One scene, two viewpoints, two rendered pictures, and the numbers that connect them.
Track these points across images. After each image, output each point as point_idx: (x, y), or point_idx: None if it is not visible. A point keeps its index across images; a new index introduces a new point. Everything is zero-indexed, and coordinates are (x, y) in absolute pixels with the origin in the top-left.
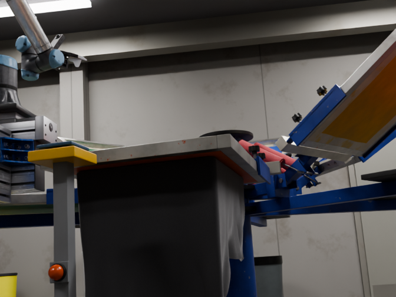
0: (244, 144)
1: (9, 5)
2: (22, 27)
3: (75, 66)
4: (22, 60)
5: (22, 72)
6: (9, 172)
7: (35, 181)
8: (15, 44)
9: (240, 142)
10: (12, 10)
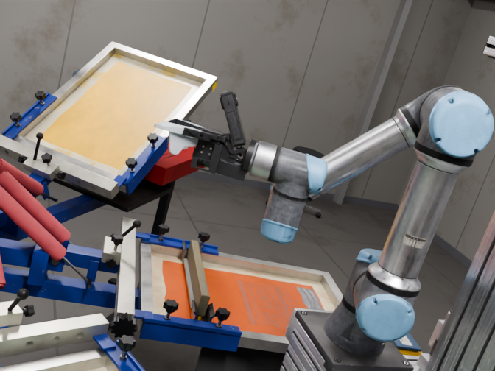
0: (9, 167)
1: (402, 151)
2: (360, 173)
3: (186, 149)
4: (303, 210)
5: (295, 234)
6: None
7: None
8: (323, 182)
9: (4, 165)
10: (392, 156)
